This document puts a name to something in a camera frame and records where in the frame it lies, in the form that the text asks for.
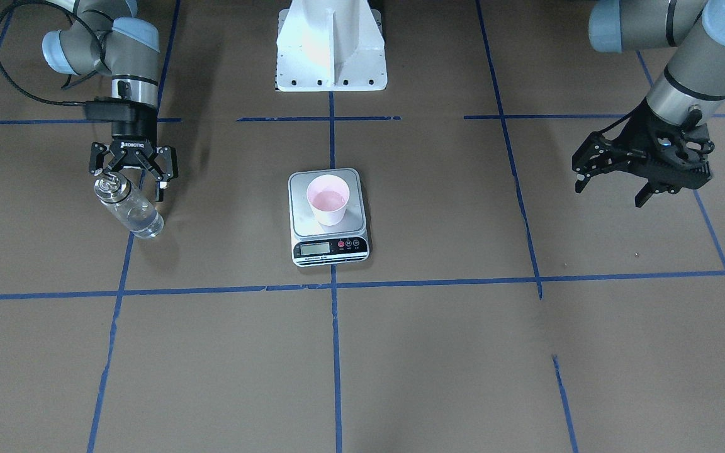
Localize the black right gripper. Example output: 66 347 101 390
89 101 178 203

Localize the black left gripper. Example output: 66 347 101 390
572 101 714 208

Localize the glass sauce bottle metal spout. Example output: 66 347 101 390
93 172 164 238

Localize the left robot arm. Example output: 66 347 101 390
571 1 725 207

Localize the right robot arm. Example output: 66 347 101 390
42 1 177 202

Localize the white digital kitchen scale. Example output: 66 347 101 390
288 167 371 267

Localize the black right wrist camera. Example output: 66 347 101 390
83 98 141 123

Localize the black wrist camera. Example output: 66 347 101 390
650 117 716 170
83 98 141 123

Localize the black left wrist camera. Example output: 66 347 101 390
650 117 716 170

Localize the black camera cable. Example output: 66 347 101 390
0 0 115 106

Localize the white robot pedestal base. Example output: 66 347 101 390
274 1 388 92

